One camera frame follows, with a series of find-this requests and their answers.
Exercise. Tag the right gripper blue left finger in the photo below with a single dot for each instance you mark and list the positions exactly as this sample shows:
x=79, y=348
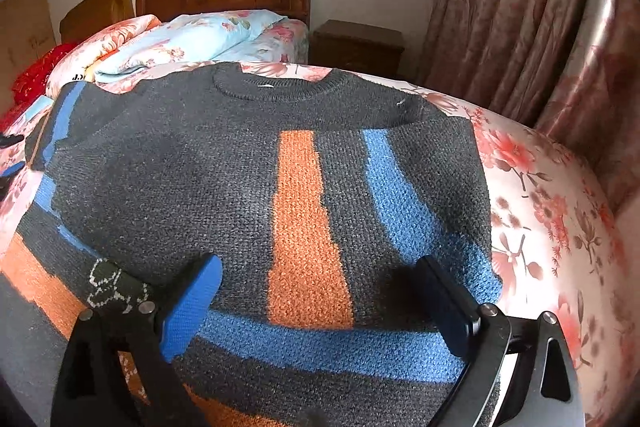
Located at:
x=117, y=370

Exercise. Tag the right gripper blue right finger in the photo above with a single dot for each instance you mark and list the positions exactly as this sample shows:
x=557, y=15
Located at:
x=543, y=388

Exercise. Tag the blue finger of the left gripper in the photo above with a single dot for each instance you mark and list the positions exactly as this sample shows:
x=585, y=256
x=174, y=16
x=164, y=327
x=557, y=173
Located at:
x=12, y=154

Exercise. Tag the dark striped knit sweater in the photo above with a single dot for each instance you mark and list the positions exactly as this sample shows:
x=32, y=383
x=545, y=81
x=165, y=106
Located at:
x=317, y=197

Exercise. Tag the red blanket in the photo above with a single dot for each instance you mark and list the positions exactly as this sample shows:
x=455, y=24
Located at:
x=32, y=83

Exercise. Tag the pink floral pillow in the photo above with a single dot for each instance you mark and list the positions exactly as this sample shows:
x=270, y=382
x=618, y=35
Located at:
x=76, y=65

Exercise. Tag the cardboard box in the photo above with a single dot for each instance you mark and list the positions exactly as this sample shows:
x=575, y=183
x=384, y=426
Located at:
x=26, y=34

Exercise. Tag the pink floral quilt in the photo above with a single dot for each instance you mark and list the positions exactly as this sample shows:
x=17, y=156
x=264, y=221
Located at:
x=554, y=243

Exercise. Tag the small wooden headboard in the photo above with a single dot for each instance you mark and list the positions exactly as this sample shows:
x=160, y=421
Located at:
x=91, y=16

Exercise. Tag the light blue floral pillow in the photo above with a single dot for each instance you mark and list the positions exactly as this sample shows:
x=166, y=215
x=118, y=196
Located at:
x=186, y=38

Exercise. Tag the dark wooden nightstand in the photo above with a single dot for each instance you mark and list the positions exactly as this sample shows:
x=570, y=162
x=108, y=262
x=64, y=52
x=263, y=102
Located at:
x=356, y=47

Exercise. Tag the floral pink curtain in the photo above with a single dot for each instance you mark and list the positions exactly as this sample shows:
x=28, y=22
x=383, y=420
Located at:
x=566, y=68

